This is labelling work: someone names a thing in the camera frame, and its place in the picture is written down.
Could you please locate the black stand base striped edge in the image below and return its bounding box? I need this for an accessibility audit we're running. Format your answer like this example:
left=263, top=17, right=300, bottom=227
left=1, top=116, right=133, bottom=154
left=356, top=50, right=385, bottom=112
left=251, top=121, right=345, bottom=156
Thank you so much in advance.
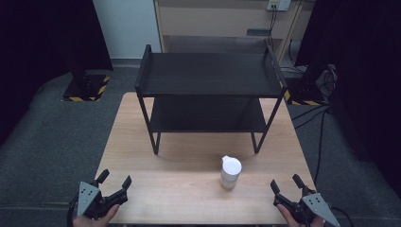
left=61, top=73, right=112, bottom=103
left=283, top=79, right=325, bottom=107

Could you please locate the black curtain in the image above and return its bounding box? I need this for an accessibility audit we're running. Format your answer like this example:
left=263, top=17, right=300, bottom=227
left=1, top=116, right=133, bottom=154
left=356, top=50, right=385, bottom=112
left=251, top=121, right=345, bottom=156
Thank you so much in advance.
left=0, top=0, right=114, bottom=148
left=294, top=0, right=401, bottom=200

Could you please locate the white wall socket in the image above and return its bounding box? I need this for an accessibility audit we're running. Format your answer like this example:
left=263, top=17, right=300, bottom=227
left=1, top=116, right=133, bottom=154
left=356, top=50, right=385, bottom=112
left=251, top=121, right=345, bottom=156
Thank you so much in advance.
left=266, top=0, right=292, bottom=12

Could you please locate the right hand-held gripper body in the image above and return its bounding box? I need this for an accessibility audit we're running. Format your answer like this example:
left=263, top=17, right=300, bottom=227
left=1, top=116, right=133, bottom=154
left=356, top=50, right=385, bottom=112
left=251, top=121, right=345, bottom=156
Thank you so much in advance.
left=272, top=185, right=341, bottom=227

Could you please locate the person's right hand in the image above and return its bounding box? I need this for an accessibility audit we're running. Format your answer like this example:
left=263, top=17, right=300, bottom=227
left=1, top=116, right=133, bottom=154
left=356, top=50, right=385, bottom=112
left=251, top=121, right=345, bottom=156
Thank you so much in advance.
left=276, top=203, right=325, bottom=227

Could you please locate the black two-tier shelf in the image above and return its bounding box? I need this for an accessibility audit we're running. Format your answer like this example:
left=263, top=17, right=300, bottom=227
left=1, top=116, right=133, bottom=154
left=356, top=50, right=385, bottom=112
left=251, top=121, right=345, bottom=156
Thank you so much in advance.
left=134, top=44, right=288, bottom=156

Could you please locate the beige wooden cabinet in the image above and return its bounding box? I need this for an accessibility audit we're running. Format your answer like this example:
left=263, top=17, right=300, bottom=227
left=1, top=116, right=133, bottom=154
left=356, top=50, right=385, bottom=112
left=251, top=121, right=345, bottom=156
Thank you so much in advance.
left=152, top=0, right=316, bottom=64

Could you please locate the person's left hand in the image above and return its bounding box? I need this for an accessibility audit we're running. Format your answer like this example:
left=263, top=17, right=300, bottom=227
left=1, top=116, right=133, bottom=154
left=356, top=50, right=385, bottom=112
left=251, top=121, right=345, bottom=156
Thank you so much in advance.
left=72, top=203, right=121, bottom=227

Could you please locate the white lidded cup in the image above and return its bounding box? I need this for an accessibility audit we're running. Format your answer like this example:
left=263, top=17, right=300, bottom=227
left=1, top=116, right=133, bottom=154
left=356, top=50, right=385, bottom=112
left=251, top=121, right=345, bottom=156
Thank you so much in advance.
left=218, top=154, right=243, bottom=191

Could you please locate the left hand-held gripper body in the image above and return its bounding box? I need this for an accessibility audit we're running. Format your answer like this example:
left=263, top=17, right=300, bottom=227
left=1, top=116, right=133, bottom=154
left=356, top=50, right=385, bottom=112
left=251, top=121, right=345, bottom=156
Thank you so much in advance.
left=76, top=181, right=129, bottom=220

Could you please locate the black cable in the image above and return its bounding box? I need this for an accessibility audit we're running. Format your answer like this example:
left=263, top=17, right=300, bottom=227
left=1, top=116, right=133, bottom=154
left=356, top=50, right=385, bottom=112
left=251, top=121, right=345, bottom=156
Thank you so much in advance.
left=290, top=104, right=330, bottom=131
left=268, top=4, right=278, bottom=51
left=313, top=107, right=329, bottom=185

